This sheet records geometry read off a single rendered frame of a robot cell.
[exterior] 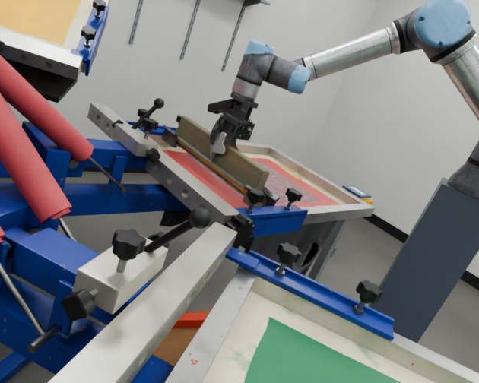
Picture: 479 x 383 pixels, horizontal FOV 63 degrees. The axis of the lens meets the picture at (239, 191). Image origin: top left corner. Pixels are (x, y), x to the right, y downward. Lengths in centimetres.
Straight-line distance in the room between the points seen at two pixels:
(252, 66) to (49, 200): 68
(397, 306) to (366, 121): 379
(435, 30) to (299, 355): 81
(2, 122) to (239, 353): 48
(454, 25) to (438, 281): 75
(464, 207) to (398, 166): 352
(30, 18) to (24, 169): 96
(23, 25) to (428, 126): 408
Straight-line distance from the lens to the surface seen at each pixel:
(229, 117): 114
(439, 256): 139
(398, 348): 81
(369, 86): 513
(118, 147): 100
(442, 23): 113
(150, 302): 53
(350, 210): 140
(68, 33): 152
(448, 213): 136
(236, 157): 114
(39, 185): 64
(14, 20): 153
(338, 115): 525
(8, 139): 66
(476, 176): 137
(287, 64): 112
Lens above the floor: 137
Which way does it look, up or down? 20 degrees down
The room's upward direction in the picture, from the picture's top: 21 degrees clockwise
